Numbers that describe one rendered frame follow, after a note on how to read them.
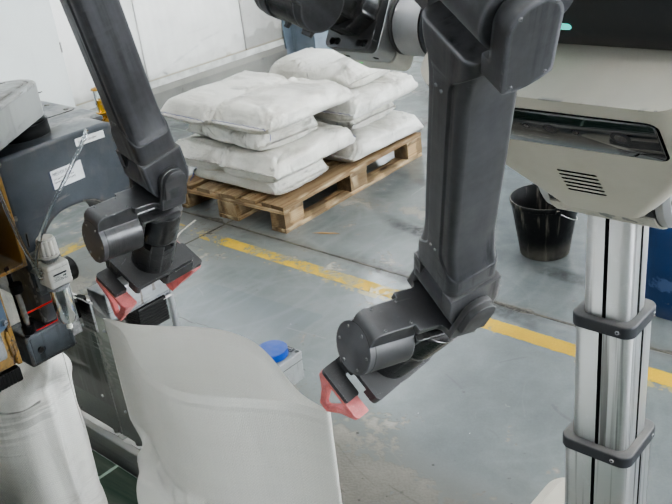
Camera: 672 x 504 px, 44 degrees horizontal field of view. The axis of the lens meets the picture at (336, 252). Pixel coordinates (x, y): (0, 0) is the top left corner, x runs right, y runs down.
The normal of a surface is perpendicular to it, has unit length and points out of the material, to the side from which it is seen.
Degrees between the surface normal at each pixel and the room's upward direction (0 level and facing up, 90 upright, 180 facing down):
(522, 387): 0
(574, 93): 40
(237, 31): 90
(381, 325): 30
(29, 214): 90
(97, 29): 102
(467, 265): 109
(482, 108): 123
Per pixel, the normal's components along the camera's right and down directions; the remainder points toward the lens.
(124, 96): 0.64, 0.46
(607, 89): -0.50, -0.44
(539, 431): -0.11, -0.89
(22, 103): 0.99, -0.07
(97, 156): 0.75, 0.22
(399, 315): 0.26, -0.66
